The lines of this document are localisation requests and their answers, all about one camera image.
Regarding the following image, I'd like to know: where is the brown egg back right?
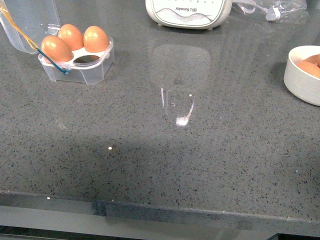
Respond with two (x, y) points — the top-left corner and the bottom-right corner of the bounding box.
(83, 25), (110, 53)

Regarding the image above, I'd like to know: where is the clear plastic egg box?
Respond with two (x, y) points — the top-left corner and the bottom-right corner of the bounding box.
(0, 0), (115, 86)

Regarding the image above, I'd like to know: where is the white round bowl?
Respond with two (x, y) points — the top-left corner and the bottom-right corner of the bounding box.
(283, 45), (320, 106)

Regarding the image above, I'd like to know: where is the brown egg back left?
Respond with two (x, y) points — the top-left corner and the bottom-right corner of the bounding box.
(58, 24), (84, 51)

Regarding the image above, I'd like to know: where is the white Joyoung kitchen appliance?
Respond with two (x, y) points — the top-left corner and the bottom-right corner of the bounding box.
(145, 0), (233, 30)

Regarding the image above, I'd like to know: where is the blue rubber band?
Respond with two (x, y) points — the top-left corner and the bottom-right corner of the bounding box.
(36, 48), (70, 75)

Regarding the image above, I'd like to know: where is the brown egg front left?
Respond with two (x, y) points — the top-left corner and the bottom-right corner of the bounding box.
(40, 35), (74, 62)

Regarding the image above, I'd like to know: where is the yellow rubber band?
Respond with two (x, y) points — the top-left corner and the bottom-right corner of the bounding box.
(0, 5), (39, 51)

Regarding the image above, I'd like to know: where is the brown egg in bowl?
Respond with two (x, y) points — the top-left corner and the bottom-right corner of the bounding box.
(303, 54), (320, 67)
(296, 61), (320, 79)

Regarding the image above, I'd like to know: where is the clear plastic bag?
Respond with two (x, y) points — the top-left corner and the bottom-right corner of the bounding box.
(232, 0), (309, 24)

